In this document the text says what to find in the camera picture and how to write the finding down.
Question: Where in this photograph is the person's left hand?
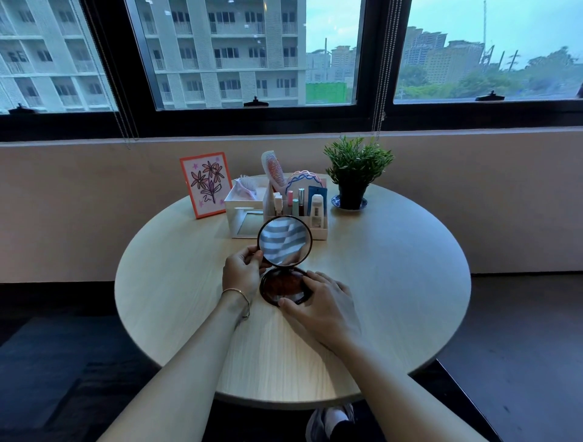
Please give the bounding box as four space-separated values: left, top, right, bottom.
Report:
222 246 273 298

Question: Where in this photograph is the person's right hand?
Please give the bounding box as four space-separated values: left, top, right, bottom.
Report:
277 271 362 354

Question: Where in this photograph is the brown round compact mirror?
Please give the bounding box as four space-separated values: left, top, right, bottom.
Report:
257 215 314 307

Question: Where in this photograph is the person's right forearm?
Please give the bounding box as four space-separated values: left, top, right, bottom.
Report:
327 336 492 442

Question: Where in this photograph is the person's left forearm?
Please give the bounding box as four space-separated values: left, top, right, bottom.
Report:
97 291 252 442

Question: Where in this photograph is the white open storage box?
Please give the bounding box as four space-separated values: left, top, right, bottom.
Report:
224 177 270 240

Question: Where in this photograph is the white cosmetics organizer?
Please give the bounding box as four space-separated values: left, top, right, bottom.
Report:
263 178 329 241

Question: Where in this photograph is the white hair brush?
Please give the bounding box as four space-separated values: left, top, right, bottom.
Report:
236 174 259 199

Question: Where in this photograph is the orange framed flower picture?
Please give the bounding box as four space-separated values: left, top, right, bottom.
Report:
179 151 233 220

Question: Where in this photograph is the pink wide-tooth comb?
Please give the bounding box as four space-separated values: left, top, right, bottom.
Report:
261 151 287 195

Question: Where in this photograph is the blue card packet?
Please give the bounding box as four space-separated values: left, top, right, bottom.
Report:
307 185 328 216

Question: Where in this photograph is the blue patterned saucer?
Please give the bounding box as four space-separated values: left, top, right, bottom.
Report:
331 194 368 211

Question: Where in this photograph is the white sock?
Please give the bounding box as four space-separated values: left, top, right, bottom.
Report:
324 405 350 428

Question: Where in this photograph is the grey sneaker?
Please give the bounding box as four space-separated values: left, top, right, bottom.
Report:
305 403 356 442

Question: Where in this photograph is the green potted plant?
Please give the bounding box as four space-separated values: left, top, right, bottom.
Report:
323 135 395 210

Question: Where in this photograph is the thin gold bracelet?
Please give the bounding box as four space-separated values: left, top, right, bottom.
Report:
221 288 252 320

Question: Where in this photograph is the bead blind chain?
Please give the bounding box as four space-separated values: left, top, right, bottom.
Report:
370 0 404 140
81 0 138 150

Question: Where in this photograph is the black window frame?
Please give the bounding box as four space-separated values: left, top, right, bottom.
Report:
0 0 583 143

